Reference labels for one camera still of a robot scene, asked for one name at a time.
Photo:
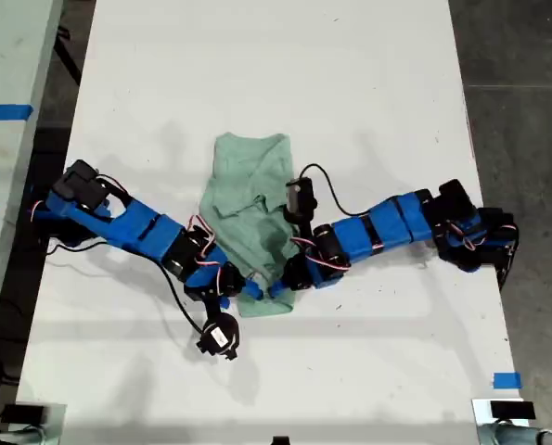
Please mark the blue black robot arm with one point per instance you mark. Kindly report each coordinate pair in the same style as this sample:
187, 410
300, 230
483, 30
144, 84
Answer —
136, 227
387, 222

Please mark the pale side table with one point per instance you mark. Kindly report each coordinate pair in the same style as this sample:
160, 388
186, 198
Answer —
6, 55

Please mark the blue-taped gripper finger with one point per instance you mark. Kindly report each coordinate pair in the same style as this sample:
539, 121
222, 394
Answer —
253, 289
278, 289

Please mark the black camera box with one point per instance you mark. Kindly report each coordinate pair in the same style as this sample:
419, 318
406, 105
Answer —
217, 336
299, 199

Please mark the pale green T-shirt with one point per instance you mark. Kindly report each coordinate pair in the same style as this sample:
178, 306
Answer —
243, 222

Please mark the black table brace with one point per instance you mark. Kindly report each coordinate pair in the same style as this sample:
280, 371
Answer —
69, 55

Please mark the black camera stalk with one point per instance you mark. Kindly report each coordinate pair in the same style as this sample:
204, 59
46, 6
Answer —
304, 236
215, 303

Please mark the small black box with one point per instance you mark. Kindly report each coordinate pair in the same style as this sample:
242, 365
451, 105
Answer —
512, 410
25, 413

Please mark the grey metal clamp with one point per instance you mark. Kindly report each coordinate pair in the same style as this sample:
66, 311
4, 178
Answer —
526, 436
16, 438

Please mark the square blue tape piece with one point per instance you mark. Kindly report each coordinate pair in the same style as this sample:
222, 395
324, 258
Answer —
507, 381

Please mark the black table clamp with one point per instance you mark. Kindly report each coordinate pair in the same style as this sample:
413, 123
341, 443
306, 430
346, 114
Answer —
507, 266

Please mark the long blue tape strip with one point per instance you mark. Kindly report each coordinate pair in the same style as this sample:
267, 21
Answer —
4, 112

